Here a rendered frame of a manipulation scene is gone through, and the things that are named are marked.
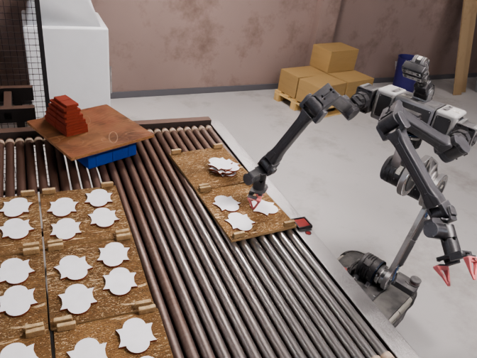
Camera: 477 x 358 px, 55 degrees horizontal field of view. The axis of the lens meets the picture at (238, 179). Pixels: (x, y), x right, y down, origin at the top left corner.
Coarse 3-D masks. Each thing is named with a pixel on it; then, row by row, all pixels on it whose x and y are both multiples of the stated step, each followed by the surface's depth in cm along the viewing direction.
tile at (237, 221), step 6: (228, 216) 215; (234, 216) 215; (240, 216) 216; (246, 216) 216; (228, 222) 211; (234, 222) 211; (240, 222) 212; (246, 222) 212; (252, 222) 213; (234, 228) 207; (240, 228) 208; (246, 228) 208
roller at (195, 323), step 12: (132, 168) 246; (132, 180) 239; (144, 192) 228; (144, 204) 220; (156, 228) 205; (156, 240) 200; (168, 252) 192; (168, 264) 186; (180, 276) 181; (180, 288) 175; (180, 300) 171; (192, 312) 166; (192, 324) 162; (204, 336) 157; (204, 348) 153
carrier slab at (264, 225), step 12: (204, 192) 231; (216, 192) 232; (228, 192) 234; (240, 192) 235; (204, 204) 224; (240, 204) 226; (276, 204) 230; (216, 216) 215; (252, 216) 218; (264, 216) 220; (276, 216) 221; (228, 228) 208; (252, 228) 210; (264, 228) 211; (276, 228) 212; (288, 228) 215; (240, 240) 204
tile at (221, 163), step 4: (212, 160) 251; (216, 160) 251; (220, 160) 252; (224, 160) 252; (208, 164) 246; (212, 164) 247; (216, 164) 247; (220, 164) 248; (224, 164) 248; (228, 164) 249; (216, 168) 244; (220, 168) 244; (224, 168) 244; (228, 168) 245
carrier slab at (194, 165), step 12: (180, 156) 260; (192, 156) 262; (204, 156) 263; (216, 156) 265; (228, 156) 267; (180, 168) 249; (192, 168) 250; (204, 168) 252; (240, 168) 256; (192, 180) 239; (204, 180) 241; (216, 180) 242; (228, 180) 244; (240, 180) 245
